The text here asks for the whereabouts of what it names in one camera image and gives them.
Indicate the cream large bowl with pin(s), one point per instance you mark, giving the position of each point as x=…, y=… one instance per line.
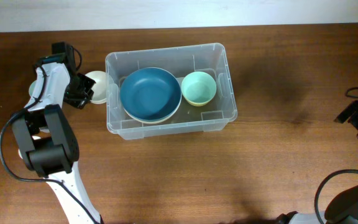
x=154, y=121

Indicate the clear plastic storage bin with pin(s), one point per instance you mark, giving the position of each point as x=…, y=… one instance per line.
x=179, y=61

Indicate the dark blue large bowl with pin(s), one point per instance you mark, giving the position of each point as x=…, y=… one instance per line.
x=150, y=93

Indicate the mint green cup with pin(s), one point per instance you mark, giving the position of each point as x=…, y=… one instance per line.
x=31, y=88

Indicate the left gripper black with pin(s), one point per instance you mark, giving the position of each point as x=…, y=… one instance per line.
x=81, y=101

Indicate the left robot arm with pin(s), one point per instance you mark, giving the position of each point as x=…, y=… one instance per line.
x=46, y=141

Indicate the white small bowl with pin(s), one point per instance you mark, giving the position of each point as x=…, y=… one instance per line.
x=99, y=88

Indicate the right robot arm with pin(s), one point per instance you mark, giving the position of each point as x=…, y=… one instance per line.
x=343, y=209

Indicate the mint green small bowl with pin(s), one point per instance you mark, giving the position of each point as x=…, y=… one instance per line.
x=198, y=87

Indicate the yellow small bowl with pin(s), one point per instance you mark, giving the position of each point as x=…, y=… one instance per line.
x=196, y=103

